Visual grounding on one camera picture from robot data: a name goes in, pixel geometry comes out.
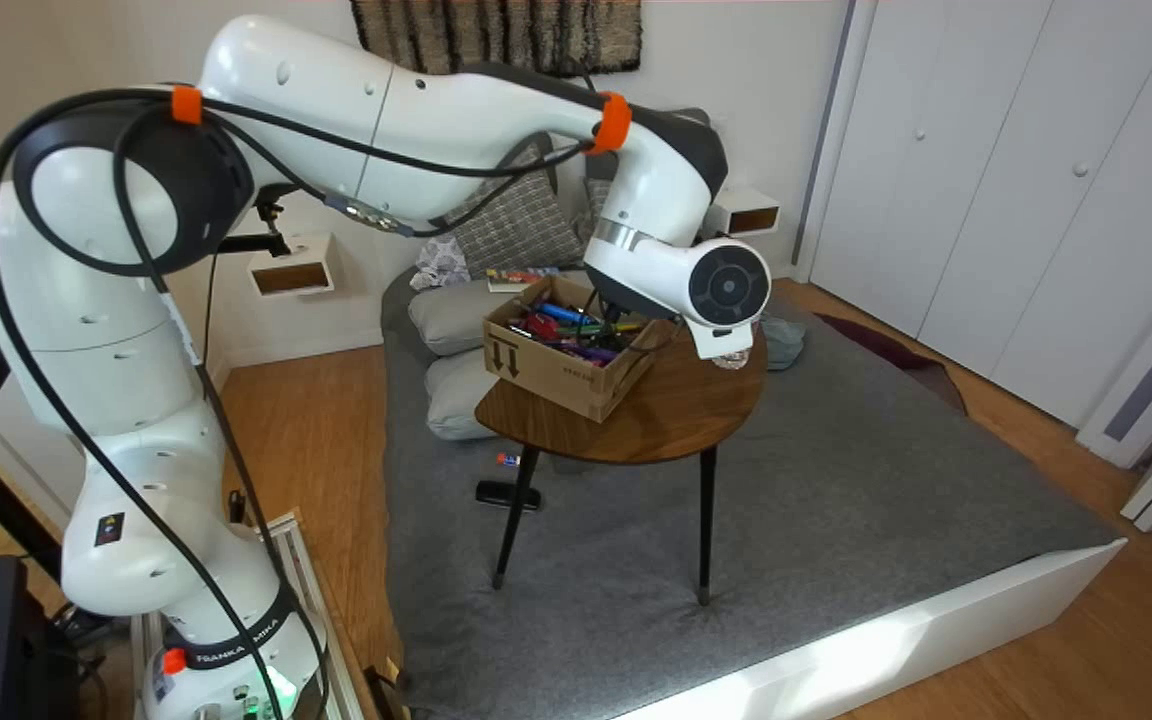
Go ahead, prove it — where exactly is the white wooden wall shelf box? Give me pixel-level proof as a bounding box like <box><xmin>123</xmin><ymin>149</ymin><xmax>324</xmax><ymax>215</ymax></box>
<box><xmin>249</xmin><ymin>236</ymin><xmax>341</xmax><ymax>298</ymax></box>
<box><xmin>711</xmin><ymin>187</ymin><xmax>782</xmax><ymax>241</ymax></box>

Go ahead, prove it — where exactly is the pink marker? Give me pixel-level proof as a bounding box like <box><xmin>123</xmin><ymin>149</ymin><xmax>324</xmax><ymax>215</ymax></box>
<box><xmin>541</xmin><ymin>330</ymin><xmax>625</xmax><ymax>368</ymax></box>

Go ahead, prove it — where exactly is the blue grey blanket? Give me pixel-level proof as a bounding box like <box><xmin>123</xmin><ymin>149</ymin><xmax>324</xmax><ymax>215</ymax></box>
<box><xmin>761</xmin><ymin>313</ymin><xmax>810</xmax><ymax>377</ymax></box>

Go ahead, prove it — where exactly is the white bed frame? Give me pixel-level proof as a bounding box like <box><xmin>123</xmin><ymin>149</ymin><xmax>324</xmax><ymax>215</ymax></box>
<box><xmin>621</xmin><ymin>534</ymin><xmax>1133</xmax><ymax>720</ymax></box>

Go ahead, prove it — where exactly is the aluminium frame stand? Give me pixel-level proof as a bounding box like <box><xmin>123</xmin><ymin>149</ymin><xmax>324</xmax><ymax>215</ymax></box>
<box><xmin>250</xmin><ymin>507</ymin><xmax>384</xmax><ymax>720</ymax></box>

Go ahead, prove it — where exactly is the cardboard box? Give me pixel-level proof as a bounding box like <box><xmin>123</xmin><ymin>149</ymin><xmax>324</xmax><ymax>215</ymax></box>
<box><xmin>479</xmin><ymin>270</ymin><xmax>679</xmax><ymax>428</ymax></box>

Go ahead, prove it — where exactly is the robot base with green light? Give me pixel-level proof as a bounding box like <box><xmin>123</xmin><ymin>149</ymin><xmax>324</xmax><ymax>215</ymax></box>
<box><xmin>149</xmin><ymin>625</ymin><xmax>326</xmax><ymax>720</ymax></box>

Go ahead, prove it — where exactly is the checkered grey cushion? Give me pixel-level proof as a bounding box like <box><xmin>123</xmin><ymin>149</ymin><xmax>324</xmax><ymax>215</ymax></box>
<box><xmin>449</xmin><ymin>132</ymin><xmax>597</xmax><ymax>278</ymax></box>

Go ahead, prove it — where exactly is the dark woven wall hanging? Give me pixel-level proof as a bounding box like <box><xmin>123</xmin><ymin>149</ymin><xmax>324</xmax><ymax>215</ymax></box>
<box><xmin>346</xmin><ymin>0</ymin><xmax>646</xmax><ymax>80</ymax></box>

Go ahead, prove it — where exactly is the blue marker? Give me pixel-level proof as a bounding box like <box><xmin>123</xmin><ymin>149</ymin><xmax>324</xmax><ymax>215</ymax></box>
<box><xmin>530</xmin><ymin>298</ymin><xmax>597</xmax><ymax>330</ymax></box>

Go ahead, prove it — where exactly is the white closet door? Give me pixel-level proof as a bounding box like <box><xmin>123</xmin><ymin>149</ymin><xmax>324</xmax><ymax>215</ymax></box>
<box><xmin>918</xmin><ymin>0</ymin><xmax>1152</xmax><ymax>433</ymax></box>
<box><xmin>807</xmin><ymin>0</ymin><xmax>1061</xmax><ymax>338</ymax></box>

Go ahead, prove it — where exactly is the white crumpled plastic bag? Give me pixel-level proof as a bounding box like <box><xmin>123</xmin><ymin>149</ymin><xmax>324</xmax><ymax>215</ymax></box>
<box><xmin>406</xmin><ymin>236</ymin><xmax>472</xmax><ymax>297</ymax></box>

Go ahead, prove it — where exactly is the wooden table with black legs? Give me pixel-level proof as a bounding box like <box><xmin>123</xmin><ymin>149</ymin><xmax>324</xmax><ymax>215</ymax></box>
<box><xmin>472</xmin><ymin>265</ymin><xmax>771</xmax><ymax>599</ymax></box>

